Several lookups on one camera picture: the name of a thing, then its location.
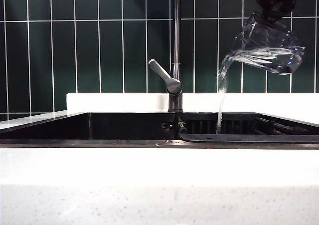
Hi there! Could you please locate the clear plastic pitcher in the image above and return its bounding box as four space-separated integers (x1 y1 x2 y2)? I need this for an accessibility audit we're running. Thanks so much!
230 11 307 75

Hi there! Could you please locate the grey faucet lever handle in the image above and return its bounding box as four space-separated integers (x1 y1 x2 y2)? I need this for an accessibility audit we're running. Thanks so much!
148 59 183 95

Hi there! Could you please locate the clear water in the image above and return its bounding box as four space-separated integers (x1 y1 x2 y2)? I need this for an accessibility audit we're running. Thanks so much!
215 47 306 135

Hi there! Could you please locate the dark metal gooseneck faucet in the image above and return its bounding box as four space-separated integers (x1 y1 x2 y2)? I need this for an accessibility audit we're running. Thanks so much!
168 0 185 113

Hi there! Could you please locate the black sink drain rack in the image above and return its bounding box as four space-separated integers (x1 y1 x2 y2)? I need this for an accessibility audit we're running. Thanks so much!
176 115 319 143

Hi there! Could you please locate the black kitchen sink basin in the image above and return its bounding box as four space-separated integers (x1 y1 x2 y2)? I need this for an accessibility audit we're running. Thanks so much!
0 112 319 150

